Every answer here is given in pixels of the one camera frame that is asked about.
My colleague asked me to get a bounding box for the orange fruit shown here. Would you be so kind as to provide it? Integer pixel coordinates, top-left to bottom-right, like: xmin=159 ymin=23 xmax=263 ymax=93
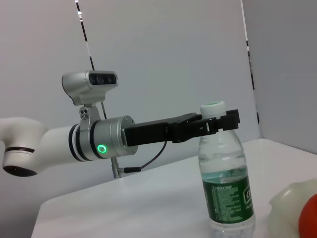
xmin=298 ymin=193 xmax=317 ymax=238

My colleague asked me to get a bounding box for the black white striped cord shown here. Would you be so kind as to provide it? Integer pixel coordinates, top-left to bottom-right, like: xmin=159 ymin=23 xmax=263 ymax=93
xmin=75 ymin=0 xmax=107 ymax=120

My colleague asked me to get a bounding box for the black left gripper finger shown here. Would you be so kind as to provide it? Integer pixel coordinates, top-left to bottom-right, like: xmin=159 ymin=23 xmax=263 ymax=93
xmin=177 ymin=108 xmax=241 ymax=142

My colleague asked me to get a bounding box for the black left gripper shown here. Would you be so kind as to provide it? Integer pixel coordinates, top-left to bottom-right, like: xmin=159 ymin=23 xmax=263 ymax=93
xmin=124 ymin=112 xmax=203 ymax=147

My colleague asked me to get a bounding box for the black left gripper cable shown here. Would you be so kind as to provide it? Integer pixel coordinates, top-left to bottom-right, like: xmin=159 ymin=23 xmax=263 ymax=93
xmin=122 ymin=140 xmax=168 ymax=174

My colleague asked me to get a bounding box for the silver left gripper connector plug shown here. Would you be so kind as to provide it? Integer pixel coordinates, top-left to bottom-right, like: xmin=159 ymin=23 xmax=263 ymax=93
xmin=110 ymin=157 xmax=122 ymax=179

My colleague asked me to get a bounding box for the clear green-label water bottle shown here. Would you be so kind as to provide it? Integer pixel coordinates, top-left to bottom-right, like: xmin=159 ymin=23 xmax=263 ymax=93
xmin=198 ymin=101 xmax=256 ymax=238

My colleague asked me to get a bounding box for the pale green glass fruit plate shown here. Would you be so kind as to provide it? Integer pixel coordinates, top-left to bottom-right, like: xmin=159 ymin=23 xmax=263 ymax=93
xmin=269 ymin=178 xmax=317 ymax=238

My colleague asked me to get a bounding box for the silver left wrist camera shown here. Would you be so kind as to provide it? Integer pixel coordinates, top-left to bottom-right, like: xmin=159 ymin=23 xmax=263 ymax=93
xmin=61 ymin=70 xmax=119 ymax=124

